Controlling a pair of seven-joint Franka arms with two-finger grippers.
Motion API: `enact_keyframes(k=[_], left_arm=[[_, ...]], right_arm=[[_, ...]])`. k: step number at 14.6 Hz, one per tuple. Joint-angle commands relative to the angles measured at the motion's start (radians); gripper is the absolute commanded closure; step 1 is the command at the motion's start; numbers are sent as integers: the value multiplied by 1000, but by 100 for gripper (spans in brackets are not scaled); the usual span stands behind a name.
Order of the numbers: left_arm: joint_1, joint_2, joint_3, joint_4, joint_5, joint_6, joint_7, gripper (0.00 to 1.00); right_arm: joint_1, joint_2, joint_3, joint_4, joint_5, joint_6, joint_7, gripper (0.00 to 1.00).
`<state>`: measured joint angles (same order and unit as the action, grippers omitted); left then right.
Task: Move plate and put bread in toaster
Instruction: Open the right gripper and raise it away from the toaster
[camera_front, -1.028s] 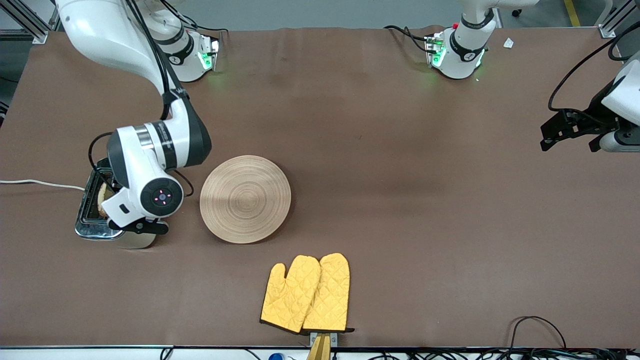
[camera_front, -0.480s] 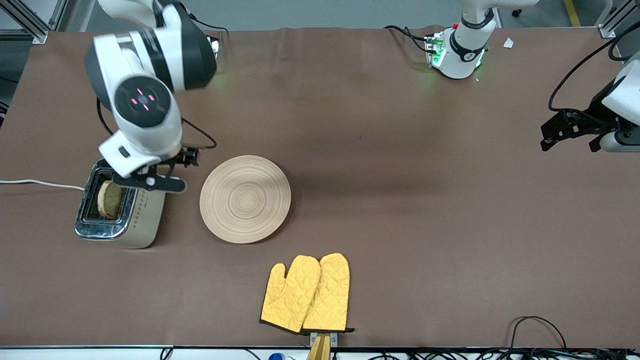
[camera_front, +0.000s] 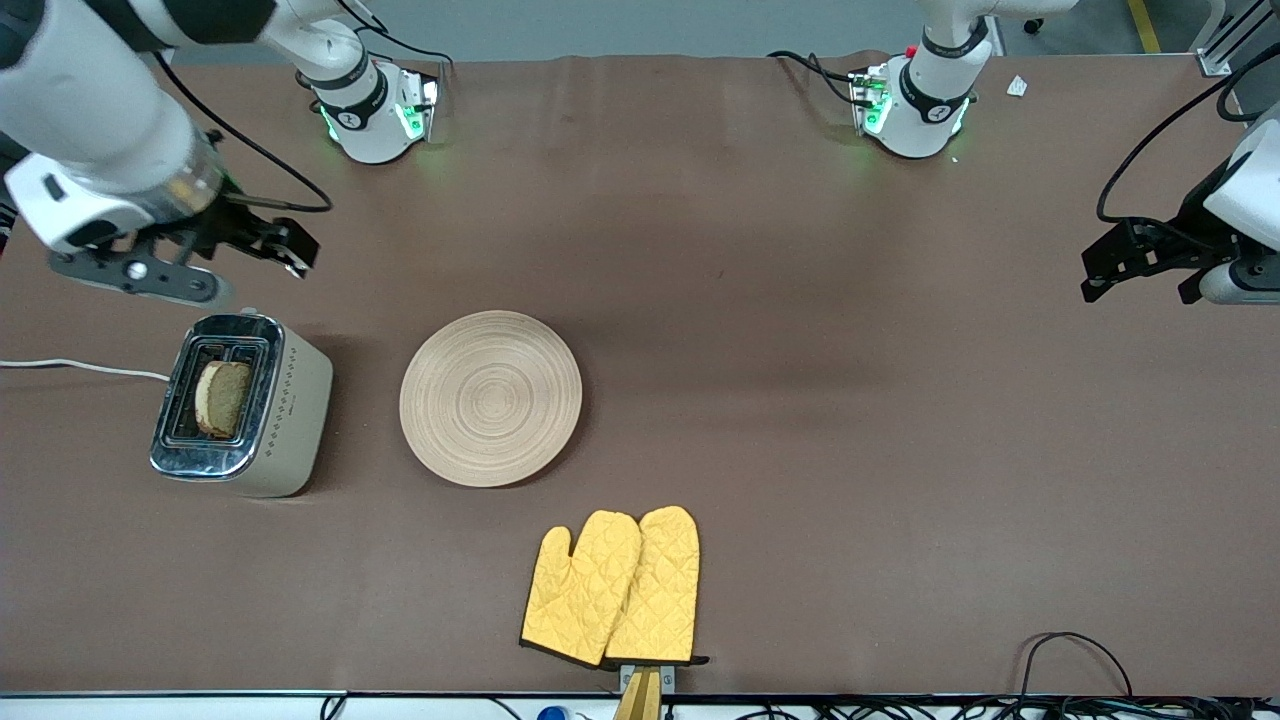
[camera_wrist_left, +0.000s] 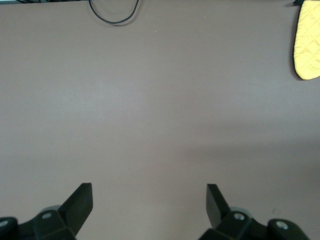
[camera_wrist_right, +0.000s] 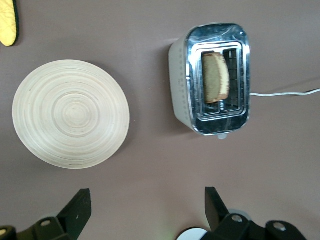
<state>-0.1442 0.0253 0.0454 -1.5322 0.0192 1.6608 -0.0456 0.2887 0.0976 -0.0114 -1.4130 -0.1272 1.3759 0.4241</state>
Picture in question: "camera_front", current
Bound brown bread slice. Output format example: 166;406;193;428
193;360;253;439

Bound round wooden plate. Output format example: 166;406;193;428
399;310;584;489

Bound beige and chrome toaster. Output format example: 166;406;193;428
150;308;335;499

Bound base connector box green lights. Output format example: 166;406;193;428
395;72;442;143
850;65;893;137

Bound yellow quilted oven mitt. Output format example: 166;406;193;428
520;510;643;668
603;505;711;667

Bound yellow wooden beam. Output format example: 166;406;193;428
612;668;663;720

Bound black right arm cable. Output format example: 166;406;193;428
150;50;334;215

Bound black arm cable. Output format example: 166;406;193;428
1096;68;1280;225
150;50;334;215

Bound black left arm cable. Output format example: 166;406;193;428
1096;68;1280;225

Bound white toaster power cord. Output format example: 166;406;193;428
0;357;171;383

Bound aluminium frame profile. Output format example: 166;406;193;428
1195;0;1280;77

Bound black base cable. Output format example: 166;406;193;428
768;50;867;107
335;0;456;89

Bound black looped cable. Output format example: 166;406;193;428
1018;631;1136;701

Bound black cable bundle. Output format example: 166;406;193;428
740;697;1280;720

